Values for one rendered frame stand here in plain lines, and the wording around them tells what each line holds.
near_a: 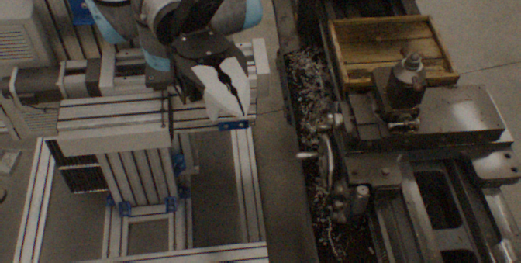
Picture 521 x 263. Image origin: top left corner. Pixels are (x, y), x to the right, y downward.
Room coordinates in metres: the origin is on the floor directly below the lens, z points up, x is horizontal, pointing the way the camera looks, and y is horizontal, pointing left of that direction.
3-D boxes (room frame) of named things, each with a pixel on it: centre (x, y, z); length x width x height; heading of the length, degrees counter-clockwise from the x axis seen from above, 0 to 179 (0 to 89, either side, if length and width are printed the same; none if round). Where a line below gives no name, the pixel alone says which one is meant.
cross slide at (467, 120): (0.93, -0.44, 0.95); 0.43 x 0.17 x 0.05; 95
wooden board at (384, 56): (1.26, -0.43, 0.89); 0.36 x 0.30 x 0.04; 95
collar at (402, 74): (0.92, -0.38, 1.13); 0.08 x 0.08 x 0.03
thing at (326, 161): (0.88, -0.24, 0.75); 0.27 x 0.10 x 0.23; 5
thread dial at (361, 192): (0.73, -0.28, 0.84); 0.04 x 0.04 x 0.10; 5
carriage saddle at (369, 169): (0.88, -0.46, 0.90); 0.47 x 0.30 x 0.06; 95
